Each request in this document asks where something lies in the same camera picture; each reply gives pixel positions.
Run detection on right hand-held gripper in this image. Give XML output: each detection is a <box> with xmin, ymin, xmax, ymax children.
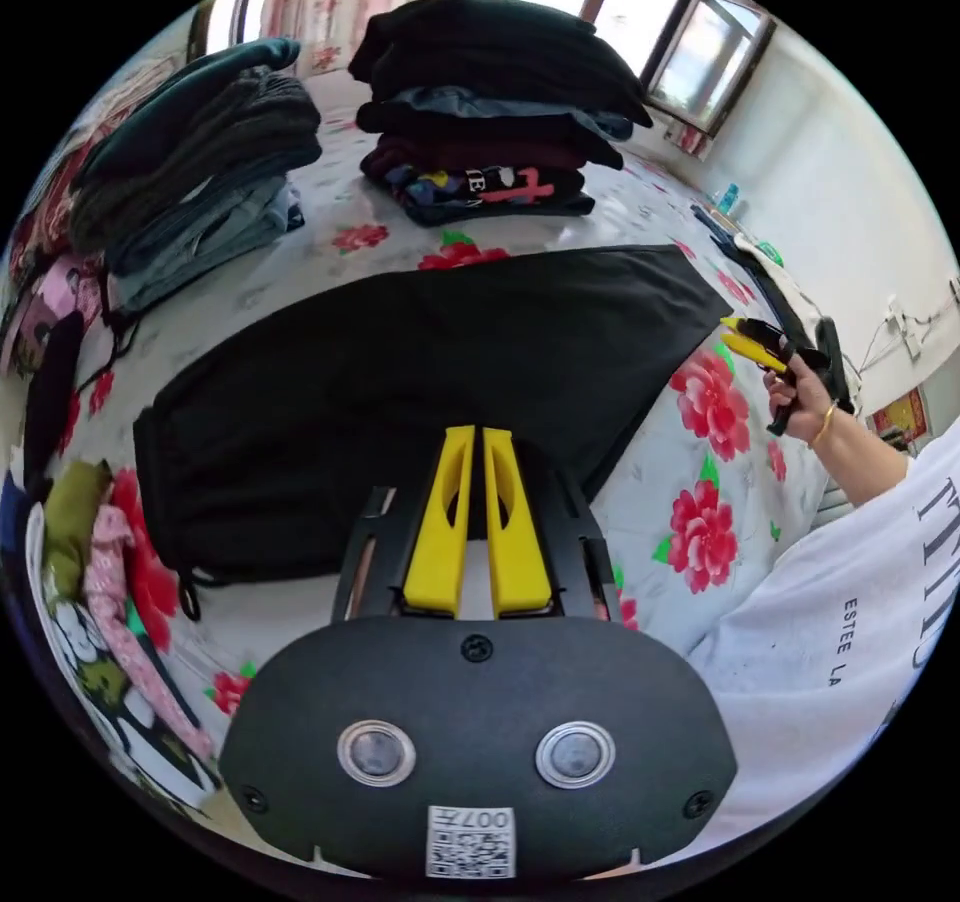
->
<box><xmin>719</xmin><ymin>316</ymin><xmax>826</xmax><ymax>440</ymax></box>

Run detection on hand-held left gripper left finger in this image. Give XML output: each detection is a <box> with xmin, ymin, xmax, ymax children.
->
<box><xmin>401</xmin><ymin>424</ymin><xmax>477</xmax><ymax>616</ymax></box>

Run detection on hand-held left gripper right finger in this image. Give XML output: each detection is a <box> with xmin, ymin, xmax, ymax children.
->
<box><xmin>482</xmin><ymin>426</ymin><xmax>555</xmax><ymax>620</ymax></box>

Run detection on black long pants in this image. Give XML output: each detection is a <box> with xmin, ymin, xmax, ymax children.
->
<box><xmin>132</xmin><ymin>243</ymin><xmax>734</xmax><ymax>590</ymax></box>

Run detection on person's right forearm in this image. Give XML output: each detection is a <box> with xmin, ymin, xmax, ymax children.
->
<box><xmin>811</xmin><ymin>404</ymin><xmax>915</xmax><ymax>507</ymax></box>

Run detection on person's right hand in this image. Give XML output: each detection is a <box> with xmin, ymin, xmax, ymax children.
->
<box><xmin>764</xmin><ymin>352</ymin><xmax>838</xmax><ymax>447</ymax></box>

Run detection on bed with floral sheet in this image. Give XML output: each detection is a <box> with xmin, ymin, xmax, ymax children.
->
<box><xmin>0</xmin><ymin>54</ymin><xmax>838</xmax><ymax>832</ymax></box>

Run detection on person's body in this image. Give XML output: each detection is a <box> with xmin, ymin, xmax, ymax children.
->
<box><xmin>684</xmin><ymin>433</ymin><xmax>960</xmax><ymax>847</ymax></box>

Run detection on window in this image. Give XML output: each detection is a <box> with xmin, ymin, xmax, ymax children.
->
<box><xmin>581</xmin><ymin>0</ymin><xmax>779</xmax><ymax>140</ymax></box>

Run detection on pile of colourful loose clothes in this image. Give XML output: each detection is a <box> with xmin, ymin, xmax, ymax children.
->
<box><xmin>0</xmin><ymin>249</ymin><xmax>230</xmax><ymax>817</ymax></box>

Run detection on pile of dark folded clothes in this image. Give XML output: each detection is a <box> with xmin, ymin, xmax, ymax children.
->
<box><xmin>346</xmin><ymin>0</ymin><xmax>655</xmax><ymax>229</ymax></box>

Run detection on pile of folded jeans and sweaters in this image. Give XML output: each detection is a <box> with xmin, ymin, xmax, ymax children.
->
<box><xmin>65</xmin><ymin>36</ymin><xmax>325</xmax><ymax>316</ymax></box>

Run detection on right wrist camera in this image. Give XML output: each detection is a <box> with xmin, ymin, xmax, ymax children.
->
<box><xmin>815</xmin><ymin>316</ymin><xmax>858</xmax><ymax>417</ymax></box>

